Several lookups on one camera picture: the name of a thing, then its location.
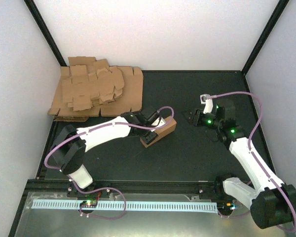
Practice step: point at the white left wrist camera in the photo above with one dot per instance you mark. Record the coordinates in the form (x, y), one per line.
(158, 123)

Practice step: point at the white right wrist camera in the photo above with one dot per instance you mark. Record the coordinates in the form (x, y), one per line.
(207, 102)

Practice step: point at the stack of flat cardboard blanks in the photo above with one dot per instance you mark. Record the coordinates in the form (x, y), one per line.
(90, 88)

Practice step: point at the brown cardboard box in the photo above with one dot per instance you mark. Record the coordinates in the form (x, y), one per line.
(163, 132)

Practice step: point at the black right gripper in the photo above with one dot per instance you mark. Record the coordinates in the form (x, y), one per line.
(194, 115)

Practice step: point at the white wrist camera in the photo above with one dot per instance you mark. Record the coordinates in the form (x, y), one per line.
(207, 102)
(158, 123)

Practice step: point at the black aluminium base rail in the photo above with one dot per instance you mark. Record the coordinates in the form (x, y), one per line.
(203, 189)

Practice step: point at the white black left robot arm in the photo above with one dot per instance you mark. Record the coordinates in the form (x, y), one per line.
(69, 148)

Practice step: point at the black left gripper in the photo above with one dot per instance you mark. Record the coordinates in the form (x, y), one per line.
(148, 139)

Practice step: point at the white slotted cable duct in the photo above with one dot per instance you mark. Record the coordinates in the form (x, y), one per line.
(104, 205)

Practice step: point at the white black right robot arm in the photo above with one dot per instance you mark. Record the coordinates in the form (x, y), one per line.
(270, 201)

